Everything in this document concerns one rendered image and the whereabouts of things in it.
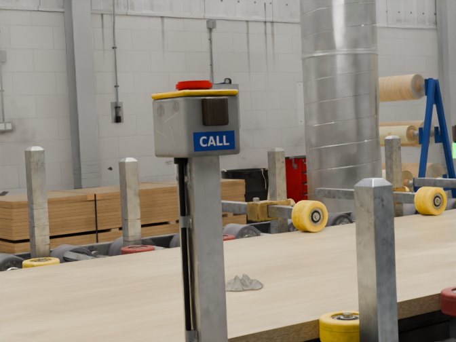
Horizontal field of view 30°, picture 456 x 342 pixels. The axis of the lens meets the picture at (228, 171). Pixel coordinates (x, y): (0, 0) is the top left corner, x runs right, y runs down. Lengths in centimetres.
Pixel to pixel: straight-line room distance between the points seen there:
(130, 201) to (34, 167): 26
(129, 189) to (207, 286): 119
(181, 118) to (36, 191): 114
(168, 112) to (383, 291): 37
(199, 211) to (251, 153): 909
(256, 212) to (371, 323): 124
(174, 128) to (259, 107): 919
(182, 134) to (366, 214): 30
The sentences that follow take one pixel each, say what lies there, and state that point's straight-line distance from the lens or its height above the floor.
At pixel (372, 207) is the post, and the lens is 107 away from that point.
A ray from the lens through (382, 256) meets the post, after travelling 109.
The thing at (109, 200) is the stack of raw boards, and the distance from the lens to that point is 746.
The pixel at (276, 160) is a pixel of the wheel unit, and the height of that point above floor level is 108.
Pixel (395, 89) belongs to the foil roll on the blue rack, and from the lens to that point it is 857.
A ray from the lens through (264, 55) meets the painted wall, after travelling 1019.
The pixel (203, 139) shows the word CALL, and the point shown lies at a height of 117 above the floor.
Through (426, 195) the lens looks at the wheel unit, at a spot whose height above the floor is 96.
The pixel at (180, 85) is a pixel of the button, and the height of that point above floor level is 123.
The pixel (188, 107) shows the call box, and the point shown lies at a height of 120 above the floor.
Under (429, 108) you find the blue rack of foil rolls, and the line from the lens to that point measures 831.
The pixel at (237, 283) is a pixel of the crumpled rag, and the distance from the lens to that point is 147.
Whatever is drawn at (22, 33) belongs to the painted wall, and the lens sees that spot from 860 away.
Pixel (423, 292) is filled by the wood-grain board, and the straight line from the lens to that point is 142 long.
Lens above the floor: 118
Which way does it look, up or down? 3 degrees down
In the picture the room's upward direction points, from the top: 3 degrees counter-clockwise
